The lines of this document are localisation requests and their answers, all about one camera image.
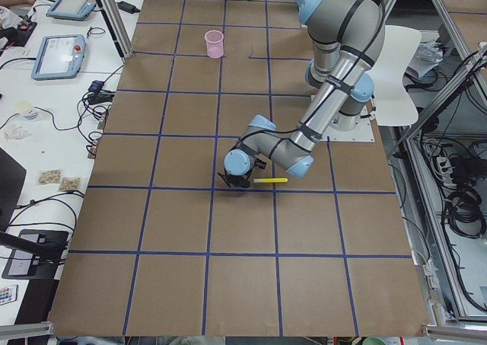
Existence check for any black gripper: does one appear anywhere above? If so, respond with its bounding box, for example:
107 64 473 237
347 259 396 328
218 156 266 188

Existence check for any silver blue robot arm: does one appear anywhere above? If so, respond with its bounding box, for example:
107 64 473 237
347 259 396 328
220 0 387 188

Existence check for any pink mesh cup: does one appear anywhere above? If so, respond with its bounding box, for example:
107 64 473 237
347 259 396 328
204 30 224 59

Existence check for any white paper cup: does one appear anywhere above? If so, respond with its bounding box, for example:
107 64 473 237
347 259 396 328
16 101 38 120

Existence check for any yellow pen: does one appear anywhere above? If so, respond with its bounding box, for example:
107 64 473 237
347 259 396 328
253 177 288 184

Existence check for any brown paper table mat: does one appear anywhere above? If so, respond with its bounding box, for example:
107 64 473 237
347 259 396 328
49 0 429 337

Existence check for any white chair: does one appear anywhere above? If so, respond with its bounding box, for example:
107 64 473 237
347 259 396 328
368 25 422 126

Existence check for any black power adapter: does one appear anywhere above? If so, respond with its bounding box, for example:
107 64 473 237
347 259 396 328
117 1 140 14

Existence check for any near blue teach pendant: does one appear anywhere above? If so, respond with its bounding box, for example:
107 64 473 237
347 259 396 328
31 34 86 81

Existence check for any blue teach pendant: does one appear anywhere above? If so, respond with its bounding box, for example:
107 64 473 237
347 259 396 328
46 0 96 21
31 34 86 81

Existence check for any far blue teach pendant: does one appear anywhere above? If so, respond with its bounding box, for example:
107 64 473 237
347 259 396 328
46 0 96 21

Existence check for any aluminium frame post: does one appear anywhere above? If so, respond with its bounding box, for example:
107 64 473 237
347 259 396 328
95 0 133 59

